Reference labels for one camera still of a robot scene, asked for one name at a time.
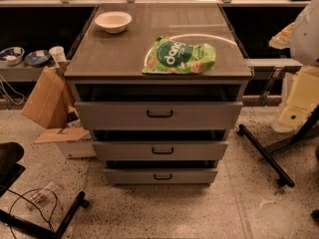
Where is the grey bottom drawer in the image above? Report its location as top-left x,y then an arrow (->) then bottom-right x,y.
105,160 -> 217,184

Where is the grey drawer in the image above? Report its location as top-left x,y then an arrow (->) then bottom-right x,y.
76,85 -> 242,130
105,160 -> 217,184
93,130 -> 228,161

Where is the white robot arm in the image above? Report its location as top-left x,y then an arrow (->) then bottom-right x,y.
269,0 -> 319,132

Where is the grey drawer cabinet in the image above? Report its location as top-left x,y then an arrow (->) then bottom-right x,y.
64,2 -> 254,186

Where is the grey middle drawer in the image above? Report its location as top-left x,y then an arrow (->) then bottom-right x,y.
93,130 -> 228,161

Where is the grey top drawer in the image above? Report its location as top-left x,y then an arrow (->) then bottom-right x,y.
76,85 -> 242,130

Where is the green snack bag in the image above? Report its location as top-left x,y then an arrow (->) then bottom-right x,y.
142,36 -> 216,75

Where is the white cardboard box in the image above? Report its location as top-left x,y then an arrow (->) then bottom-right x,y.
35,119 -> 96,158

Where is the white bowl on cabinet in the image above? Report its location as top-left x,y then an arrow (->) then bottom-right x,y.
95,11 -> 132,34

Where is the brown cardboard box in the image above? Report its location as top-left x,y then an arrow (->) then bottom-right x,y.
22,67 -> 74,128

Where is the white paper cup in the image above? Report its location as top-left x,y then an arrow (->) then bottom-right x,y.
49,46 -> 67,63

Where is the dark blue plate bowl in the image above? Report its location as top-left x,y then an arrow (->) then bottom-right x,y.
25,50 -> 51,67

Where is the black stand leg right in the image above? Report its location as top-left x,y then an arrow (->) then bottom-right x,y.
237,124 -> 295,187

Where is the black stand leg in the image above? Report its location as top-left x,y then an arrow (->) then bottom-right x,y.
0,191 -> 89,239
237,124 -> 295,187

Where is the clear plastic wrapper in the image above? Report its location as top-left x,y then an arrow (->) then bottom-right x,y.
29,181 -> 57,203

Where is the black chair seat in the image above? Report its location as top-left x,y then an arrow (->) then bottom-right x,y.
0,142 -> 24,197

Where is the blue patterned bowl left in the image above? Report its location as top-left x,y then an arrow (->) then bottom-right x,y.
0,47 -> 25,66

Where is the black stand leg left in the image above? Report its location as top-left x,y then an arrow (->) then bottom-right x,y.
0,191 -> 89,239

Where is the white cable left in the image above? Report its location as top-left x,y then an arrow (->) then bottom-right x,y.
0,74 -> 26,107

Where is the black cable on floor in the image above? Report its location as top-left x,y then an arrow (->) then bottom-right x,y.
0,184 -> 60,239

